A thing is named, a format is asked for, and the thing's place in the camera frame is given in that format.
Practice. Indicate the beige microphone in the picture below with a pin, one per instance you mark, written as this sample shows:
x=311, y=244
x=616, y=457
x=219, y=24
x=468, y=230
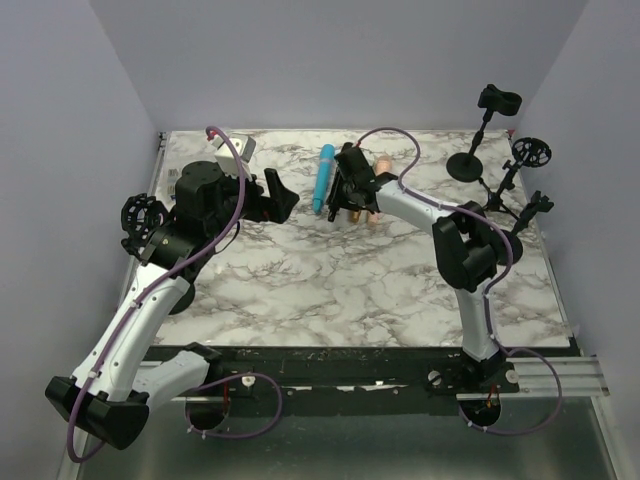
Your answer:
x=382, y=164

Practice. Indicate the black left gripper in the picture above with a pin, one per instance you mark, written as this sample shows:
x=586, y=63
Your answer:
x=275, y=208

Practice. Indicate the black microphone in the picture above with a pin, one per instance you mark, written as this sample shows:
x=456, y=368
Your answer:
x=337, y=198

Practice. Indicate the black round-base clip stand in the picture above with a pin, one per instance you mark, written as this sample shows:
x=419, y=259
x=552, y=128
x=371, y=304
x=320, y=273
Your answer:
x=466, y=167

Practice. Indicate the black tripod shock-mount stand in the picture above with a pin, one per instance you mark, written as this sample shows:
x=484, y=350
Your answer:
x=527, y=152

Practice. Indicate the blue microphone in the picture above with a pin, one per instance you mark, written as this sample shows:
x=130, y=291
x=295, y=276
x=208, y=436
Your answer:
x=323, y=175

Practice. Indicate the black stand holding beige microphone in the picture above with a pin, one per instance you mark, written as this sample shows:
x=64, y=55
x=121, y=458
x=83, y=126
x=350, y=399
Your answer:
x=538, y=203

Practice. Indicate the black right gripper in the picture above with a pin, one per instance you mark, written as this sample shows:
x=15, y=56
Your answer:
x=342, y=200

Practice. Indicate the clear plastic screw box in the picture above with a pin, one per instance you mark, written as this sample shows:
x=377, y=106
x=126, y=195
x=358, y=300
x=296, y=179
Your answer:
x=173, y=174

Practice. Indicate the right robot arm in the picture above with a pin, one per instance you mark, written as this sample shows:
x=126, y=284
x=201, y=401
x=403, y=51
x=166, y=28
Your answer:
x=467, y=252

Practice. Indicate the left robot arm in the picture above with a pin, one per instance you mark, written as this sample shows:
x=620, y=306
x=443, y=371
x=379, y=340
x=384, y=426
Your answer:
x=105, y=396

